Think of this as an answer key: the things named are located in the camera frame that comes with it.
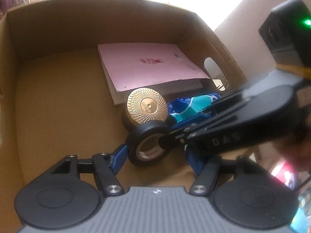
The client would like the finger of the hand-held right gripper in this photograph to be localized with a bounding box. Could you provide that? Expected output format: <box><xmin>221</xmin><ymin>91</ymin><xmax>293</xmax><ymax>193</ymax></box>
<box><xmin>159</xmin><ymin>112</ymin><xmax>243</xmax><ymax>148</ymax></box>
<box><xmin>170</xmin><ymin>89</ymin><xmax>248</xmax><ymax>131</ymax></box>

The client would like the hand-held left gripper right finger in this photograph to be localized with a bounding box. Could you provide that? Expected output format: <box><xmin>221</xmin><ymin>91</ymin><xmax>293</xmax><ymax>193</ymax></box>
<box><xmin>186</xmin><ymin>149</ymin><xmax>265</xmax><ymax>196</ymax></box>

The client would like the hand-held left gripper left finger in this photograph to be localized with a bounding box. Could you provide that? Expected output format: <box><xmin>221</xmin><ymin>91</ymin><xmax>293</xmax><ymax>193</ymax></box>
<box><xmin>50</xmin><ymin>144</ymin><xmax>127</xmax><ymax>197</ymax></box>

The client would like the black tape roll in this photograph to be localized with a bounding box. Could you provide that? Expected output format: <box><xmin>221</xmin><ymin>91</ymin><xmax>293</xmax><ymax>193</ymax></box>
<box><xmin>125</xmin><ymin>120</ymin><xmax>185</xmax><ymax>167</ymax></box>

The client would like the blue teal snack packet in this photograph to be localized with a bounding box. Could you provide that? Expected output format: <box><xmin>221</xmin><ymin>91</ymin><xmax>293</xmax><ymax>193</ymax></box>
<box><xmin>168</xmin><ymin>92</ymin><xmax>221</xmax><ymax>124</ymax></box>

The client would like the black jar with gold lid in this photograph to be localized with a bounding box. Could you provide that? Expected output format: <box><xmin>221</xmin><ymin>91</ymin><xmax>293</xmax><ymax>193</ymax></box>
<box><xmin>121</xmin><ymin>87</ymin><xmax>174</xmax><ymax>134</ymax></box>

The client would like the brown cardboard box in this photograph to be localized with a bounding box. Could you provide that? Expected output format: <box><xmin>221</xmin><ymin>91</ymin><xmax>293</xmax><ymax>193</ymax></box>
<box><xmin>0</xmin><ymin>0</ymin><xmax>248</xmax><ymax>199</ymax></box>

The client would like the beige desktop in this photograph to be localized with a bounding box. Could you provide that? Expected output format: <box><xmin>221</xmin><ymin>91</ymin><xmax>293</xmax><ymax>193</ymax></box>
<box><xmin>214</xmin><ymin>0</ymin><xmax>311</xmax><ymax>85</ymax></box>

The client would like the pink notebook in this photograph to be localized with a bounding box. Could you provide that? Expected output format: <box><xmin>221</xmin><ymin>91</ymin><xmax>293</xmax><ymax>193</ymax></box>
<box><xmin>98</xmin><ymin>43</ymin><xmax>211</xmax><ymax>106</ymax></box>

